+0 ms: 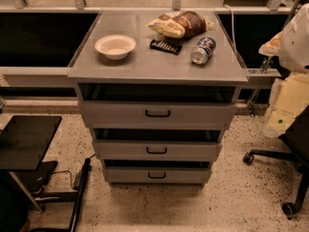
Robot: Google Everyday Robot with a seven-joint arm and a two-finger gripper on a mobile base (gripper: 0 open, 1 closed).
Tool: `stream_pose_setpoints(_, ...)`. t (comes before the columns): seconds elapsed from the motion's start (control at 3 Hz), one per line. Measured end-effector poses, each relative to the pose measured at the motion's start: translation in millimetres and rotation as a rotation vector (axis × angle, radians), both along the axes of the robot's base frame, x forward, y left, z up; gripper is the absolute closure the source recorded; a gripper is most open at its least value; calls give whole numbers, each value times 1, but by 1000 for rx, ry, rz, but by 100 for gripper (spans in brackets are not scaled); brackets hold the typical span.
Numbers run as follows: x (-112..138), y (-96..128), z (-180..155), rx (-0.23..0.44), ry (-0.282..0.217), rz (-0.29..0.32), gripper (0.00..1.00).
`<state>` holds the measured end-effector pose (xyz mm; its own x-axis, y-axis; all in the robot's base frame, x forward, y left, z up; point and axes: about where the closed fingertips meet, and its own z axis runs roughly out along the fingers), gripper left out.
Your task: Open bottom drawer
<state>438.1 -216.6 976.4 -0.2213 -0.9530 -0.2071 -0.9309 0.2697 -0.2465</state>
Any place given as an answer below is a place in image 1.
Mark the black floor stand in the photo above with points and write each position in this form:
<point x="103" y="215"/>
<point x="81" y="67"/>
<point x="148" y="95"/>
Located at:
<point x="60" y="197"/>

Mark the grey bottom drawer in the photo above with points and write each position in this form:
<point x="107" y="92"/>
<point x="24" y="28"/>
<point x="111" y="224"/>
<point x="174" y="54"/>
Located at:
<point x="156" y="176"/>

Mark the grey drawer cabinet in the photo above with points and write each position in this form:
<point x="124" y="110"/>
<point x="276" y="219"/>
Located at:
<point x="148" y="75"/>

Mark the black side table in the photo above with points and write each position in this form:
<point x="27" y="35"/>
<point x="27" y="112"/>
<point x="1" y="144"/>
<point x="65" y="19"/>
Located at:
<point x="24" y="142"/>

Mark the brown chip bag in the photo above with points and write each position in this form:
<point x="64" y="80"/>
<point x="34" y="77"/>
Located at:
<point x="189" y="24"/>

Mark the black office chair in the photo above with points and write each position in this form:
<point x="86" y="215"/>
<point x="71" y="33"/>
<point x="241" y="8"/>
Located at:
<point x="296" y="138"/>

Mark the grey drawer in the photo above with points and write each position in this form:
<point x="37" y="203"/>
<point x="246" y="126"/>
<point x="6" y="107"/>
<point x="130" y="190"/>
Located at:
<point x="161" y="116"/>
<point x="147" y="150"/>
<point x="156" y="176"/>

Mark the white paper bowl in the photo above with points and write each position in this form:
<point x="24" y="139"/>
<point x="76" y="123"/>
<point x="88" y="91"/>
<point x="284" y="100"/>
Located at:
<point x="115" y="47"/>

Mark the grey top drawer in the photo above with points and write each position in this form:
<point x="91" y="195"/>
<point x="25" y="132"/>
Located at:
<point x="161" y="116"/>

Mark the blue soda can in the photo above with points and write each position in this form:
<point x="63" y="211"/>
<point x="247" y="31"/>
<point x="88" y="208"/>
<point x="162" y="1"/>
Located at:
<point x="203" y="50"/>

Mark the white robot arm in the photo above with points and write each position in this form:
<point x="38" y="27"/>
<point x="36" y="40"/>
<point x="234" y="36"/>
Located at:
<point x="289" y="97"/>

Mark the grey middle drawer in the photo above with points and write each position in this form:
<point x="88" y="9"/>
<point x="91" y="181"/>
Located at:
<point x="147" y="150"/>

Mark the yellow chip bag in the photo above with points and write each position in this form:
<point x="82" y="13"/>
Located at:
<point x="166" y="26"/>

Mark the black snack bar wrapper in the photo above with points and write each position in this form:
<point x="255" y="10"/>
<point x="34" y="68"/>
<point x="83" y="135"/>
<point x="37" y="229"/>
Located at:
<point x="166" y="46"/>

